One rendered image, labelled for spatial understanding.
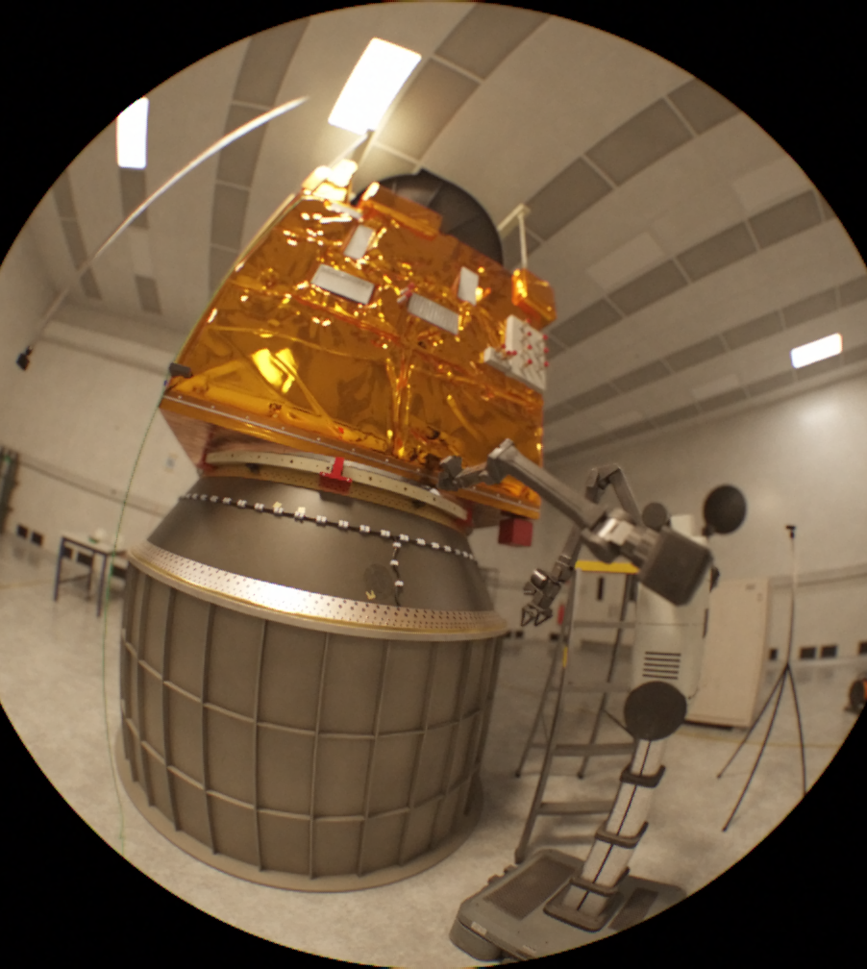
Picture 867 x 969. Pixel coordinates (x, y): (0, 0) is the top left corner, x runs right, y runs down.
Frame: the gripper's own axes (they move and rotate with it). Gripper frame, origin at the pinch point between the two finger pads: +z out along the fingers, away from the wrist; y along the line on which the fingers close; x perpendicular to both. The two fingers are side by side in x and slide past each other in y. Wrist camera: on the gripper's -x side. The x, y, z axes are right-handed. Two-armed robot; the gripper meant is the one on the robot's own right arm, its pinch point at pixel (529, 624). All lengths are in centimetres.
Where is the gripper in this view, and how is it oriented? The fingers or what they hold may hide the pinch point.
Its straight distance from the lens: 139.7
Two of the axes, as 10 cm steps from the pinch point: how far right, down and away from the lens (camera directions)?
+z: -4.4, 8.9, 1.2
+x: 4.9, 3.6, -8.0
